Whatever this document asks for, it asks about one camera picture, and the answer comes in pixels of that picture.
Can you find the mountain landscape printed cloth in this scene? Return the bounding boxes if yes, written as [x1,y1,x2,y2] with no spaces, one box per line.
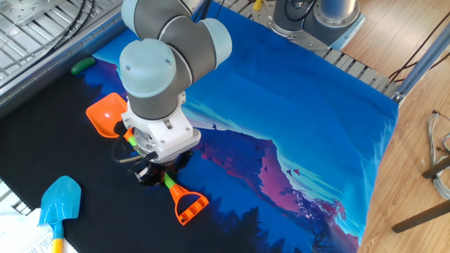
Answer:
[0,0,400,253]

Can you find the silver metal mounting plate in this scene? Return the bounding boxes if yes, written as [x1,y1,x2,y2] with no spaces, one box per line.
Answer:
[0,0,63,27]

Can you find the thin black floor cables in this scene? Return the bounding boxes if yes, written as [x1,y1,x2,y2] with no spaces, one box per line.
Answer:
[388,10,450,84]

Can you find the black cable bundle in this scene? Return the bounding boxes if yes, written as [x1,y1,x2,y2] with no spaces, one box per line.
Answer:
[52,0,96,50]

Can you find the blue yellow toy shovel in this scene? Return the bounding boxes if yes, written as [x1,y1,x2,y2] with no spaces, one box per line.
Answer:
[37,175,82,253]

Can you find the aluminium frame post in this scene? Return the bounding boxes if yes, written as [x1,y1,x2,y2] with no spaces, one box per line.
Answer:
[392,22,450,105]

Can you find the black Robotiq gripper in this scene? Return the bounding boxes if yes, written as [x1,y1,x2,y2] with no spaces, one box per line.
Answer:
[135,150,193,186]

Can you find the grey wire bundle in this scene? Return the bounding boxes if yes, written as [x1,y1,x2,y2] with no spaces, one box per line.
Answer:
[427,109,450,200]

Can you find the green toy cucumber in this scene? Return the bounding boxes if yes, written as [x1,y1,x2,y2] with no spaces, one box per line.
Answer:
[70,56,96,76]

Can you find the orange green toy shovel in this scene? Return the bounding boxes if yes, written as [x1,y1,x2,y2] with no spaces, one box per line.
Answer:
[85,92,210,226]

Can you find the white printed paper sheets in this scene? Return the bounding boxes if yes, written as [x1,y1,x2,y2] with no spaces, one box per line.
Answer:
[0,207,78,253]

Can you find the dark chair leg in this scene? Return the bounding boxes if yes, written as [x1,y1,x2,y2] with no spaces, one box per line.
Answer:
[421,156,450,179]
[392,200,450,234]

